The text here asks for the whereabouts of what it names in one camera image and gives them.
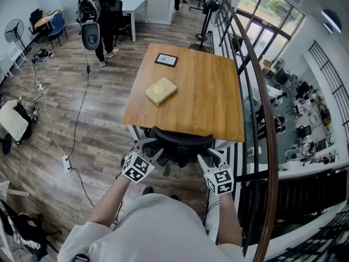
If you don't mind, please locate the black office chair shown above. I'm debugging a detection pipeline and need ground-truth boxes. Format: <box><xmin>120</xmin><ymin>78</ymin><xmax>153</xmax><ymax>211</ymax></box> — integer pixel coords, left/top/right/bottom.
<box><xmin>141</xmin><ymin>126</ymin><xmax>215</xmax><ymax>177</ymax></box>

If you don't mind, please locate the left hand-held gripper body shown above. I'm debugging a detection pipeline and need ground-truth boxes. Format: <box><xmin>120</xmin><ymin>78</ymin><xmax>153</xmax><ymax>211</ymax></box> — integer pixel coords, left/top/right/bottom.
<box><xmin>122</xmin><ymin>149</ymin><xmax>157</xmax><ymax>184</ymax></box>

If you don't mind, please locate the white cushion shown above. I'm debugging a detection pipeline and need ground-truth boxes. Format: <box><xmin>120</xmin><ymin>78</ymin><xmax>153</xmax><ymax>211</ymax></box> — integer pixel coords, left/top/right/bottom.
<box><xmin>0</xmin><ymin>100</ymin><xmax>29</xmax><ymax>142</ymax></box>

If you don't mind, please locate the white power strip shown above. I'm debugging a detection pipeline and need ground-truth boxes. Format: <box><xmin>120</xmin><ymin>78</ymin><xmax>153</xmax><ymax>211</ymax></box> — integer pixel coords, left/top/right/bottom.
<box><xmin>62</xmin><ymin>154</ymin><xmax>73</xmax><ymax>174</ymax></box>

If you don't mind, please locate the person's white shirt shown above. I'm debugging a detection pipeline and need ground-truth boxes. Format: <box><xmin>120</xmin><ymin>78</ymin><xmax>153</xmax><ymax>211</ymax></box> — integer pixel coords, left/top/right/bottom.
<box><xmin>56</xmin><ymin>193</ymin><xmax>246</xmax><ymax>262</ymax></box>

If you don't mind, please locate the pile of shoes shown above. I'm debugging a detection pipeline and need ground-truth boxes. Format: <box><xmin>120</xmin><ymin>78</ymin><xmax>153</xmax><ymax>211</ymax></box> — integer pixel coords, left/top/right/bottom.
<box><xmin>32</xmin><ymin>47</ymin><xmax>55</xmax><ymax>63</ymax></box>

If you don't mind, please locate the black cable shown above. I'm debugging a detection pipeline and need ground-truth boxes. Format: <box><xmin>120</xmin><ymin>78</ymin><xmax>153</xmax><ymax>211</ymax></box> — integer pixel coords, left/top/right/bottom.
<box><xmin>66</xmin><ymin>47</ymin><xmax>97</xmax><ymax>208</ymax></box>

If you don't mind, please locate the white rack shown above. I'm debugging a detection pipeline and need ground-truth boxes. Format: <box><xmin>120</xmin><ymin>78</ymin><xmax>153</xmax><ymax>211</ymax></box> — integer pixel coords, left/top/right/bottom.
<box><xmin>0</xmin><ymin>40</ymin><xmax>28</xmax><ymax>79</ymax></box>

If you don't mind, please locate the person's right forearm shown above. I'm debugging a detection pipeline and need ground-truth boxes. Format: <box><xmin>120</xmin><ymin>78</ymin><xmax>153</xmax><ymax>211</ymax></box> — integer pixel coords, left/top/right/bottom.
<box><xmin>218</xmin><ymin>191</ymin><xmax>244</xmax><ymax>247</ymax></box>

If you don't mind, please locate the wooden handrail railing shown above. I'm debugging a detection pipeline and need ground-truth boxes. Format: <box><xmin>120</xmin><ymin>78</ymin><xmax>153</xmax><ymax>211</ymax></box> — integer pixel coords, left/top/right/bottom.
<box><xmin>216</xmin><ymin>0</ymin><xmax>349</xmax><ymax>262</ymax></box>

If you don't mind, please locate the round wooden table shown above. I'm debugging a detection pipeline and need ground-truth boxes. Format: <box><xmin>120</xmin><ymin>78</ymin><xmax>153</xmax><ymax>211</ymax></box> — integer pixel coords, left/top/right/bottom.
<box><xmin>34</xmin><ymin>7</ymin><xmax>65</xmax><ymax>30</ymax></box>

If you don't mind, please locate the person's left forearm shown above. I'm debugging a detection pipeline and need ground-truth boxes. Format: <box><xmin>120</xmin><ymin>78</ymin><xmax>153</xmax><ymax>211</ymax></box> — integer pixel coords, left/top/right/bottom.
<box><xmin>87</xmin><ymin>173</ymin><xmax>132</xmax><ymax>229</ymax></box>

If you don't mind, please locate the black standing fan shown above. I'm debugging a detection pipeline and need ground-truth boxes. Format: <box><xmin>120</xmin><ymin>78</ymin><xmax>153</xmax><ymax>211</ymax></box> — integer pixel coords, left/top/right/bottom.
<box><xmin>4</xmin><ymin>18</ymin><xmax>31</xmax><ymax>55</ymax></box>
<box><xmin>188</xmin><ymin>0</ymin><xmax>233</xmax><ymax>51</ymax></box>

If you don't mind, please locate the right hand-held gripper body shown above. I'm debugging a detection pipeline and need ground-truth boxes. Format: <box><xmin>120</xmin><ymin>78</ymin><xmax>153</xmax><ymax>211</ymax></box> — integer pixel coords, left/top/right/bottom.
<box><xmin>203</xmin><ymin>163</ymin><xmax>235</xmax><ymax>197</ymax></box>

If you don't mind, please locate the black bag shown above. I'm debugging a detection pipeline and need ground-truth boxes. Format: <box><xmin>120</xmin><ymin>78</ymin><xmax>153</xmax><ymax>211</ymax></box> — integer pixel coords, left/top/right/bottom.
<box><xmin>0</xmin><ymin>199</ymin><xmax>61</xmax><ymax>262</ymax></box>

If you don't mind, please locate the blue chair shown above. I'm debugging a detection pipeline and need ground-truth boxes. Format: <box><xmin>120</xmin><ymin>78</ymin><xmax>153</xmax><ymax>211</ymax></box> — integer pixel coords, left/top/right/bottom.
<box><xmin>47</xmin><ymin>11</ymin><xmax>69</xmax><ymax>49</ymax></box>

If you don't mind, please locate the yellow book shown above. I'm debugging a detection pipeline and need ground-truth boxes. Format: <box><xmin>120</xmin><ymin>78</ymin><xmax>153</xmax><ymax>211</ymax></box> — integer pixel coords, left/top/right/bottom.
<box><xmin>145</xmin><ymin>76</ymin><xmax>178</xmax><ymax>106</ymax></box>

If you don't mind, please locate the wooden desk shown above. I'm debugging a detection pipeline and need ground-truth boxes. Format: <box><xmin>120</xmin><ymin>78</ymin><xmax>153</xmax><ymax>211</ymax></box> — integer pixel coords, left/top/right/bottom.
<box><xmin>122</xmin><ymin>43</ymin><xmax>246</xmax><ymax>163</ymax></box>

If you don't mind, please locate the grey oval seat shell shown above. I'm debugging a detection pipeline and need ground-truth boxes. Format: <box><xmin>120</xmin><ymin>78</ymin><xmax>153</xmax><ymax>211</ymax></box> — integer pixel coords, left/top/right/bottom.
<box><xmin>81</xmin><ymin>22</ymin><xmax>101</xmax><ymax>51</ymax></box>

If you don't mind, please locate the white cable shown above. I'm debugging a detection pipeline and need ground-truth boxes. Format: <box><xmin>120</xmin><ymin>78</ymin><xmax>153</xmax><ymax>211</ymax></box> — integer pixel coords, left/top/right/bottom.
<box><xmin>20</xmin><ymin>60</ymin><xmax>68</xmax><ymax>158</ymax></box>

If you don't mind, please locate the black framed tablet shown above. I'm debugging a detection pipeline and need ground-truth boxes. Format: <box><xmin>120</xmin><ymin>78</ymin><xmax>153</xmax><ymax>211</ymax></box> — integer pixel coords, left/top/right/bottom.
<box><xmin>154</xmin><ymin>52</ymin><xmax>179</xmax><ymax>68</ymax></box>

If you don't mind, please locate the white desk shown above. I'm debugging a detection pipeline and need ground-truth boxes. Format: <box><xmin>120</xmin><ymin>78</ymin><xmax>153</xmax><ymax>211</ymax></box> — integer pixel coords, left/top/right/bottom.
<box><xmin>119</xmin><ymin>0</ymin><xmax>150</xmax><ymax>43</ymax></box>

